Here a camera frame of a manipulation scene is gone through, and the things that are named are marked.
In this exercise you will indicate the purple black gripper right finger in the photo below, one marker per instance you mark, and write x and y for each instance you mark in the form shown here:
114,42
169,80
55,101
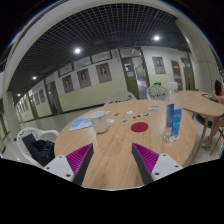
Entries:
153,166

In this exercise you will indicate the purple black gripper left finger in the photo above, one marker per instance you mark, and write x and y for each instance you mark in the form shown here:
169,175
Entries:
72,167

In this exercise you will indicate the clear plastic water bottle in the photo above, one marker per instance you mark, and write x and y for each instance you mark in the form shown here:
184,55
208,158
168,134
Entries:
174,106

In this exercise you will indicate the black bag on chair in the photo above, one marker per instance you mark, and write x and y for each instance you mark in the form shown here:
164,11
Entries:
41,150

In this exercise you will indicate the red round coaster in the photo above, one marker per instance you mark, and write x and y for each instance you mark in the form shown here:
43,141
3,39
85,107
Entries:
139,127

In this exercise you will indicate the white chair left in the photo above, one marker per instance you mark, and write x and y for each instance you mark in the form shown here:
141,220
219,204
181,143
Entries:
38,134

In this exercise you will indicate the blue paper booklet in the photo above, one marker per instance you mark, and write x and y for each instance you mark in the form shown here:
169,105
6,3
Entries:
80,123

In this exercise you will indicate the white ceramic pitcher cup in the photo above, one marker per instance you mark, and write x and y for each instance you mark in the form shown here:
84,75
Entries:
100,121

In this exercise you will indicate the round wooden table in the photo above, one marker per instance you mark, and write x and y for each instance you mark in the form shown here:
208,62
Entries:
112,165
195,102

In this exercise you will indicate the white paper scrap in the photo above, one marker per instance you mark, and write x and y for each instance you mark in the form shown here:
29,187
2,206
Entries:
129,112

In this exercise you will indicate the small card pack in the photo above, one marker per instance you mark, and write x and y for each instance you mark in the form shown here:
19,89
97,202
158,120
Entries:
153,107

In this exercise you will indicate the white lattice chair right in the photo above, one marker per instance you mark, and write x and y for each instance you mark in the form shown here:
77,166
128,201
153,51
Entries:
157,92

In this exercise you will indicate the white chair behind table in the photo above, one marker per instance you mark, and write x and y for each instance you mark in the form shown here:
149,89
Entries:
122,96

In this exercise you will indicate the seated person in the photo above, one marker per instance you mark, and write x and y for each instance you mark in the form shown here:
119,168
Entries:
218,118

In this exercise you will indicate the framed portrait poster left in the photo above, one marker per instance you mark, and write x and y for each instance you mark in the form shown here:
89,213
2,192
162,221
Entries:
67,83

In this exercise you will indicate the framed portrait poster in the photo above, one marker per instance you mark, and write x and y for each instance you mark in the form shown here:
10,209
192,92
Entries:
103,72
84,79
67,83

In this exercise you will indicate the framed portrait poster middle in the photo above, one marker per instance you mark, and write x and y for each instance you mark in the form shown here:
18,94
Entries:
84,79

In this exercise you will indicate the open doorway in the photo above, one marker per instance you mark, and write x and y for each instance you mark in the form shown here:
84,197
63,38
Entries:
134,71

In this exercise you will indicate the framed portrait right wall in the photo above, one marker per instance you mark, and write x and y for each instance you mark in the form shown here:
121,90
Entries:
159,65

